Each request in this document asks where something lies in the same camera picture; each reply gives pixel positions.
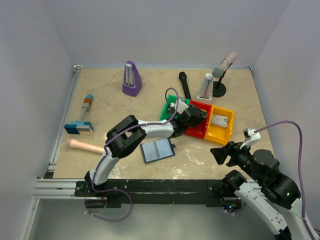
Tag blue card holder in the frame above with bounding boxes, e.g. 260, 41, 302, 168
140, 138, 176, 164

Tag pink cylinder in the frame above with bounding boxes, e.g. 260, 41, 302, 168
66, 138, 105, 155

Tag purple metronome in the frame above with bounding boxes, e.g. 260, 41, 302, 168
122, 60, 143, 97

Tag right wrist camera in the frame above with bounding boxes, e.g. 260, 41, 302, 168
240, 128, 261, 149

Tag green bin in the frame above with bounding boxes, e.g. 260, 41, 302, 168
159, 94, 190, 121

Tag black microphone stand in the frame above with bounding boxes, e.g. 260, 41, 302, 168
212, 63, 226, 98

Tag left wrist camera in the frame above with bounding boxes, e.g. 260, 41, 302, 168
167, 98, 189, 115

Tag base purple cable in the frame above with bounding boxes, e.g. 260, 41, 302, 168
84, 188, 133, 222

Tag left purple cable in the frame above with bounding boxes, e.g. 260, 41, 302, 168
89, 87, 180, 193

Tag red bin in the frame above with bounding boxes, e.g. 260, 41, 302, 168
184, 100, 212, 139

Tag orange bin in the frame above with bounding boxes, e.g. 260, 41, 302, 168
204, 105, 235, 145

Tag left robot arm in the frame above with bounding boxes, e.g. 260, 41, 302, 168
84, 104, 208, 193

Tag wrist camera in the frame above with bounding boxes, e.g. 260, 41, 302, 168
240, 128, 261, 149
167, 98, 189, 115

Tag silver microphone on stand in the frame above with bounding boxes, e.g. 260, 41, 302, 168
212, 52, 238, 78

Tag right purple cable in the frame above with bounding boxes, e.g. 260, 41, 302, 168
254, 120, 318, 240

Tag clear metronome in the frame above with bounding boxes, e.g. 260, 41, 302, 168
195, 73, 214, 103

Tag black microphone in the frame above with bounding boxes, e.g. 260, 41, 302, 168
178, 71, 192, 100

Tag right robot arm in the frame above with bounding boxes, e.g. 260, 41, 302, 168
210, 141, 320, 240

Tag blue grey toy tool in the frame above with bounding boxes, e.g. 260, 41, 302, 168
64, 94, 94, 135

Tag cards in orange bin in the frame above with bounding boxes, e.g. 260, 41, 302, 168
210, 114, 229, 129

